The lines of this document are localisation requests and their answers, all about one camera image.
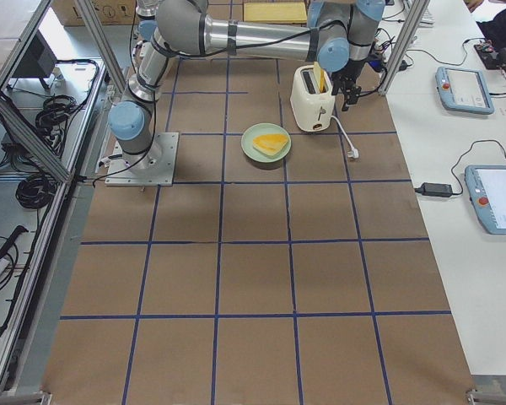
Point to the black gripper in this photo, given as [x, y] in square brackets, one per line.
[351, 71]

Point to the white toaster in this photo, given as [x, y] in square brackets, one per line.
[312, 111]

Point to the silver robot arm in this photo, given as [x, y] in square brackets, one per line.
[337, 38]

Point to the bread slice in toaster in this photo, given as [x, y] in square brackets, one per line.
[319, 77]

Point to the triangular bread on plate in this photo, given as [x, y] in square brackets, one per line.
[270, 144]

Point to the light green plate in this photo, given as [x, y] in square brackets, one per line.
[259, 129]

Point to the far teach pendant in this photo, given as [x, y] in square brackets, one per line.
[463, 90]

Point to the teach pendant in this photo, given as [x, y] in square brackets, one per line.
[487, 190]
[463, 90]

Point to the black power adapter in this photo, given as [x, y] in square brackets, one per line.
[429, 189]

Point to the near teach pendant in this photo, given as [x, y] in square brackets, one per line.
[487, 190]

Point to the cardboard box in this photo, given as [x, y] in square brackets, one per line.
[110, 12]

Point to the black monitor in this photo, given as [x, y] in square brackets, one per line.
[38, 61]

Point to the aluminium frame post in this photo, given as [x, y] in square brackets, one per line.
[403, 41]

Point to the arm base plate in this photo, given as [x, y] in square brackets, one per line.
[156, 168]

